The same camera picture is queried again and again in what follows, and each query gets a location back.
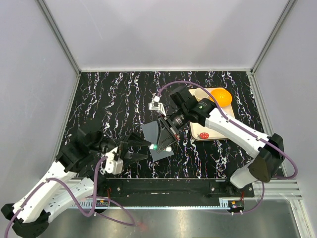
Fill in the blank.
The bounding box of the white green glue stick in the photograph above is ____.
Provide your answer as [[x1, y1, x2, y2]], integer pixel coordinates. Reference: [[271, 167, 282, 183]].
[[149, 144, 172, 152]]

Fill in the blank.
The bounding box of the orange bowl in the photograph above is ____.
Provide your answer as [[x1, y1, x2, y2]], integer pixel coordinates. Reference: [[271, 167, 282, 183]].
[[210, 88, 232, 107]]

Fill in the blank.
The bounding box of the grey paper envelope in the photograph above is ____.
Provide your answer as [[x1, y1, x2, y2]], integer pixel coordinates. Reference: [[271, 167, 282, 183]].
[[141, 121, 174, 162]]

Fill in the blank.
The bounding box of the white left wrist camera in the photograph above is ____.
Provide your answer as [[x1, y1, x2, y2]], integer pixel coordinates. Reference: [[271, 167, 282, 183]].
[[105, 147, 123, 175]]

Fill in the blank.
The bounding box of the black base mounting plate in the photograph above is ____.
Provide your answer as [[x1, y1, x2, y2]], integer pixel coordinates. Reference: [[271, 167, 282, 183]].
[[97, 178, 255, 207]]

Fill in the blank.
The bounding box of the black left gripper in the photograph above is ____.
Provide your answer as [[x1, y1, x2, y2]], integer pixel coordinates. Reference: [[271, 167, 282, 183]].
[[91, 132, 153, 169]]

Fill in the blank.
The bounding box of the cream yellow cup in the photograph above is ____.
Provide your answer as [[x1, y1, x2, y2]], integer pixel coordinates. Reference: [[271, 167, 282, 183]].
[[194, 88, 209, 101]]

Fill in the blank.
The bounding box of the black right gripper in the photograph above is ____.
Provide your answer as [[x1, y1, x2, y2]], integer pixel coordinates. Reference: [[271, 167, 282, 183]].
[[156, 106, 189, 153]]

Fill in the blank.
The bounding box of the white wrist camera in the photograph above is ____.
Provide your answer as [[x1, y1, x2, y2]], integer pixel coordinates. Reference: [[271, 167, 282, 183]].
[[105, 147, 123, 175], [148, 96, 166, 116]]

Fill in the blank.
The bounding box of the white slotted cable duct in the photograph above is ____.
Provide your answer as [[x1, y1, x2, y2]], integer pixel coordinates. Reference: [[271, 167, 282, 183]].
[[71, 198, 110, 209]]

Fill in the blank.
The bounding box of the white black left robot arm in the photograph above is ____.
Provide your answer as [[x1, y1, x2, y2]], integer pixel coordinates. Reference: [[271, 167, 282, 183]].
[[1, 128, 151, 238]]

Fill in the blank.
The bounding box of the strawberry pattern tray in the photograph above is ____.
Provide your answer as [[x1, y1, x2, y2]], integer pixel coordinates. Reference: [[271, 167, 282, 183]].
[[189, 88, 235, 142]]

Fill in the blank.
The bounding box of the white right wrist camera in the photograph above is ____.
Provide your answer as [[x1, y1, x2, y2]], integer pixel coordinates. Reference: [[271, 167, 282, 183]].
[[148, 96, 166, 116]]

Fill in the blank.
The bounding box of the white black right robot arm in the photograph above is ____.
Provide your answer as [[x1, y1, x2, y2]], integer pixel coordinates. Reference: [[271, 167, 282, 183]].
[[148, 87, 284, 197]]

